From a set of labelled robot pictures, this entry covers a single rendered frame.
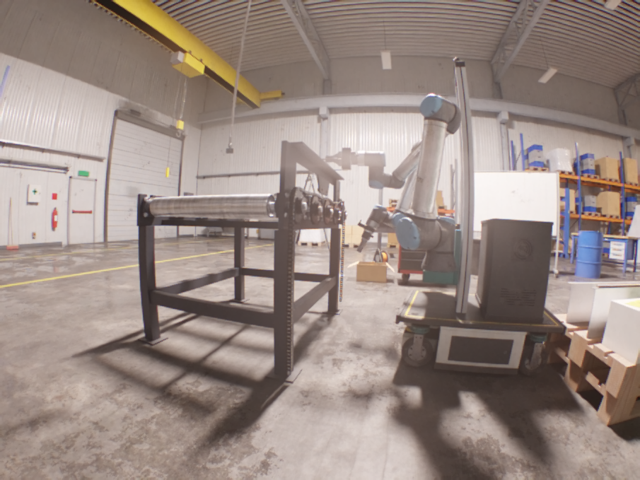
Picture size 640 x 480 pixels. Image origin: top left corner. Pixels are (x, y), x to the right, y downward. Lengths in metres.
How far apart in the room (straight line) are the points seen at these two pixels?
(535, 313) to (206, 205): 1.79
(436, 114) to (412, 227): 0.53
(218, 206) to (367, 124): 11.43
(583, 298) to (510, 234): 0.66
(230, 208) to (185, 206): 0.29
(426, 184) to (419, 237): 0.24
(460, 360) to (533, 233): 0.74
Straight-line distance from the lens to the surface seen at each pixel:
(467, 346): 1.58
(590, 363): 1.74
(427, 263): 1.53
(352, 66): 13.99
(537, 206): 6.09
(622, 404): 1.55
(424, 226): 1.36
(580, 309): 1.94
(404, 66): 13.85
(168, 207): 1.72
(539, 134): 14.24
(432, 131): 1.38
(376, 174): 1.69
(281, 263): 1.36
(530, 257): 1.60
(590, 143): 15.85
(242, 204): 1.43
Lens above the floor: 0.78
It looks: 3 degrees down
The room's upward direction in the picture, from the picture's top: 2 degrees clockwise
